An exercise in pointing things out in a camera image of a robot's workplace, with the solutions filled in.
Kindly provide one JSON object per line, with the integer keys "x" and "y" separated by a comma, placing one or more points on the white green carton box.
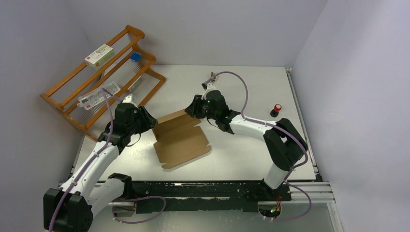
{"x": 99, "y": 57}

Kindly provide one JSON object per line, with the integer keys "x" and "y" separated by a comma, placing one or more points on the clear plastic packet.
{"x": 96, "y": 96}

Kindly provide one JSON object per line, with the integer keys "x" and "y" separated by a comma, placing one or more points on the orange wooden rack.
{"x": 63, "y": 96}

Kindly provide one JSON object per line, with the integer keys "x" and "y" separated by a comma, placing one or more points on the brown cardboard box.
{"x": 179, "y": 139}

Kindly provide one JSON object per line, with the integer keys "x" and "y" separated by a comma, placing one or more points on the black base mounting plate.
{"x": 202, "y": 195}

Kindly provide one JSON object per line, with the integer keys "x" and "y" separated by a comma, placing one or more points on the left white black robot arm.
{"x": 73, "y": 206}

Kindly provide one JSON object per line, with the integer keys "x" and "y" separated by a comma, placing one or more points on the small metal clip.
{"x": 214, "y": 77}

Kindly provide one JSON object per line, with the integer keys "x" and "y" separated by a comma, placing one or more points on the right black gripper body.
{"x": 200, "y": 108}

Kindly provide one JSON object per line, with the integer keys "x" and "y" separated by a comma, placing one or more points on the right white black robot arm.
{"x": 286, "y": 147}

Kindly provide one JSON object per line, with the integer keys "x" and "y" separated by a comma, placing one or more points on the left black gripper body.
{"x": 141, "y": 123}

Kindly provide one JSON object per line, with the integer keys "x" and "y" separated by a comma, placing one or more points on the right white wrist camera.
{"x": 208, "y": 88}

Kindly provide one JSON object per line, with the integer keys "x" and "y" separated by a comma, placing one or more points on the red emergency stop button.
{"x": 276, "y": 110}

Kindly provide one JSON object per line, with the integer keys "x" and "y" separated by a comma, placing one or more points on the aluminium frame rail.
{"x": 307, "y": 193}

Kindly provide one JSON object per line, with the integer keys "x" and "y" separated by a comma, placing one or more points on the blue small object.
{"x": 135, "y": 56}

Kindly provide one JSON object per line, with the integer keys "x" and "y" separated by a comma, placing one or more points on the small white grey bar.
{"x": 135, "y": 84}

